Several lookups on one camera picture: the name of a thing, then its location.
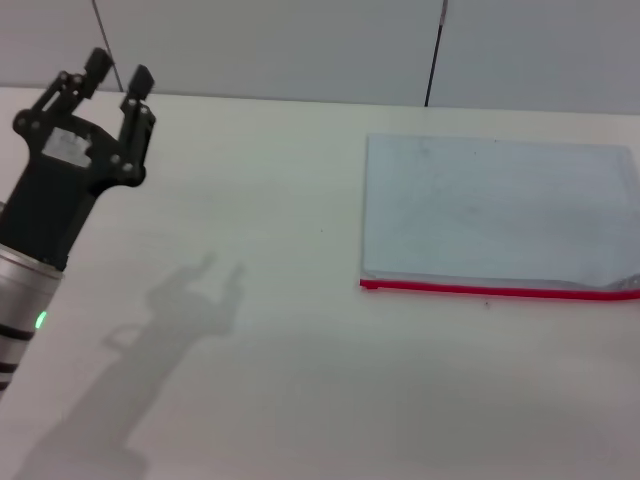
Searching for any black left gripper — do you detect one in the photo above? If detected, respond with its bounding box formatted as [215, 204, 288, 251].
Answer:
[0, 46, 158, 274]

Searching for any clear red-zipper document bag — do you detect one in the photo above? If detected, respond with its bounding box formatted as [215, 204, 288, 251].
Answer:
[359, 132, 640, 303]

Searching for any black vertical pole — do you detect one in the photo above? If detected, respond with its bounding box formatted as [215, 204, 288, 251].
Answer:
[424, 0, 449, 108]

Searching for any thin dark wall cord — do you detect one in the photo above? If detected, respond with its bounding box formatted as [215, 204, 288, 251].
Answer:
[91, 0, 124, 93]

